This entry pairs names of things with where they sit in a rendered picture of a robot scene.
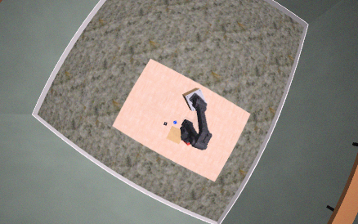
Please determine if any tan flat mat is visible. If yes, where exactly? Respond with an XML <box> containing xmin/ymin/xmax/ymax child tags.
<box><xmin>167</xmin><ymin>126</ymin><xmax>181</xmax><ymax>144</ymax></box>

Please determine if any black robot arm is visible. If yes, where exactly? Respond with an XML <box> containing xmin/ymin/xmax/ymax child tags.
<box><xmin>180</xmin><ymin>93</ymin><xmax>213</xmax><ymax>150</ymax></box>

